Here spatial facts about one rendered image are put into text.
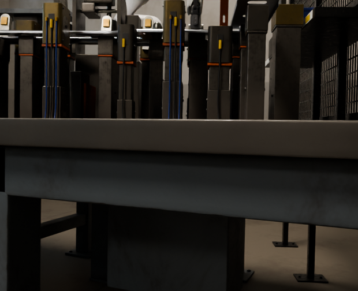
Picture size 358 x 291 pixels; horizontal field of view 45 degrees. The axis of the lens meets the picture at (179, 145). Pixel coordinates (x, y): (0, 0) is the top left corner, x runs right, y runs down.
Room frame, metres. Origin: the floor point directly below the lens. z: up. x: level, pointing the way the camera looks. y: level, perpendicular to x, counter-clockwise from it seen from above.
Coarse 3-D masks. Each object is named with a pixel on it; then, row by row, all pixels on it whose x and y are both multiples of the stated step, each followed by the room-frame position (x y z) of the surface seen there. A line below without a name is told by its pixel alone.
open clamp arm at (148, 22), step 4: (148, 16) 1.60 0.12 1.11; (144, 20) 1.60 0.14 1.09; (148, 20) 1.59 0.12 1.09; (152, 20) 1.60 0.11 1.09; (144, 24) 1.60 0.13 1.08; (148, 24) 1.59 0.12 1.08; (152, 24) 1.59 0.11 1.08; (144, 28) 1.59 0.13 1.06; (148, 28) 1.59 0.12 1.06; (144, 48) 1.58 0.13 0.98
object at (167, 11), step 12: (168, 0) 1.19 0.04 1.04; (180, 0) 1.19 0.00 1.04; (168, 12) 1.19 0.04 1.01; (180, 12) 1.19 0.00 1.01; (168, 24) 1.19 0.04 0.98; (180, 24) 1.18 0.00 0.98; (168, 36) 1.19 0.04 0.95; (180, 36) 1.18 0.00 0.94; (168, 48) 1.20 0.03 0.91; (180, 48) 1.18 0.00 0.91; (168, 60) 1.20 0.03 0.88; (180, 60) 1.18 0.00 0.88; (168, 72) 1.20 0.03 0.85; (180, 72) 1.18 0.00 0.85; (168, 84) 1.20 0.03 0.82; (180, 84) 1.18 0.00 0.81; (168, 96) 1.20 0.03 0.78; (180, 96) 1.19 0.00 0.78; (168, 108) 1.20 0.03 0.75; (180, 108) 1.19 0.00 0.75
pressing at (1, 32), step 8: (0, 32) 1.37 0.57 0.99; (8, 32) 1.37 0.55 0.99; (16, 32) 1.37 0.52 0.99; (24, 32) 1.37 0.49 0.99; (32, 32) 1.37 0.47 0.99; (40, 32) 1.37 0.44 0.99; (72, 32) 1.36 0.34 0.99; (80, 32) 1.36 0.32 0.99; (88, 32) 1.36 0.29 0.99; (96, 32) 1.36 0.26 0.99; (104, 32) 1.36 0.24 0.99; (112, 32) 1.35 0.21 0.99; (144, 32) 1.38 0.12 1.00; (152, 32) 1.38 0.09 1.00; (160, 32) 1.38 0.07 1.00; (192, 32) 1.37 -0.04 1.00; (200, 32) 1.37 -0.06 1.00; (8, 40) 1.56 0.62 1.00; (16, 40) 1.56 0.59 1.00; (72, 40) 1.53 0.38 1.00; (80, 40) 1.50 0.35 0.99; (88, 40) 1.50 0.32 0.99; (96, 40) 1.50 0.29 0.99; (144, 40) 1.50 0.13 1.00
